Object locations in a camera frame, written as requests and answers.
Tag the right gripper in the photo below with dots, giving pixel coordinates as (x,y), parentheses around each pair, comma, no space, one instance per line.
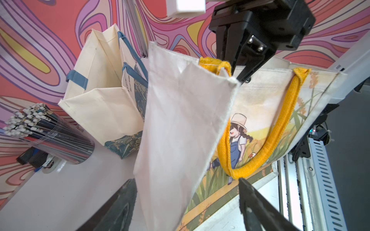
(285,22)

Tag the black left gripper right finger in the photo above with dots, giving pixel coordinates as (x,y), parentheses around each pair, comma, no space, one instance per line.
(258,213)

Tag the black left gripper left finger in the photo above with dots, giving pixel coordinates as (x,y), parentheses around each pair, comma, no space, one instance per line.
(116,214)

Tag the white yellow-handled bag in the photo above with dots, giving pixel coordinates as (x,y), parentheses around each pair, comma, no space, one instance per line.
(201,123)

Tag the black stapler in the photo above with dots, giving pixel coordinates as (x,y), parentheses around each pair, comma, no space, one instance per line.
(40,160)

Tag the black cup of sticks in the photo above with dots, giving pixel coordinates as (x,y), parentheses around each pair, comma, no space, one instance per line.
(39,126)

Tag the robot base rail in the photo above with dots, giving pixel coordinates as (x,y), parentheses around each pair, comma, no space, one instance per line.
(308,196)

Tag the aluminium frame post right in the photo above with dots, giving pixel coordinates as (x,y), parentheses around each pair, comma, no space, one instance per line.
(139,31)

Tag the cream blue-handled tote bag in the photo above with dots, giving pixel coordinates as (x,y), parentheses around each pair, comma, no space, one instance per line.
(107,91)

